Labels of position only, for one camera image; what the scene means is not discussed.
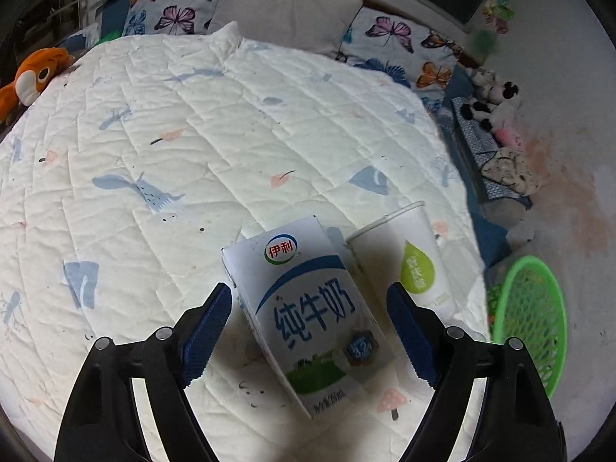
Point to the orange plush toy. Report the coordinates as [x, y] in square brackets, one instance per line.
[38, 70]

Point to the butterfly print pillow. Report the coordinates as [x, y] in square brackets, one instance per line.
[394, 38]
[178, 9]

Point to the white and blue milk carton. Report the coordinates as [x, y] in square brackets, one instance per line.
[308, 317]

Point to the grey pillow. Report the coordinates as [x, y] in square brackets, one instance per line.
[250, 2]
[317, 19]

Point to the green plastic basket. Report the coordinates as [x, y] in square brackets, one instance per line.
[548, 337]

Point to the colourful pinwheel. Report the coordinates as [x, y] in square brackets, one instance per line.
[495, 14]

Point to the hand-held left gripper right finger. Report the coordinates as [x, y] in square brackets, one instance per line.
[414, 332]

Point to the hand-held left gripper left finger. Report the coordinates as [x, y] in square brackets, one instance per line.
[207, 332]

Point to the spotted white cloth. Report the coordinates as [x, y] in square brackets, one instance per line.
[512, 171]

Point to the black and white plush toys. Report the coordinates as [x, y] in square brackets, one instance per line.
[469, 130]

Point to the white quilted bed pad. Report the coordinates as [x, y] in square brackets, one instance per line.
[192, 178]

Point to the white tube with green drop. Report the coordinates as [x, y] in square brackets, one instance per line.
[418, 260]

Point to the pink plush toy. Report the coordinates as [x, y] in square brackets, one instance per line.
[510, 137]

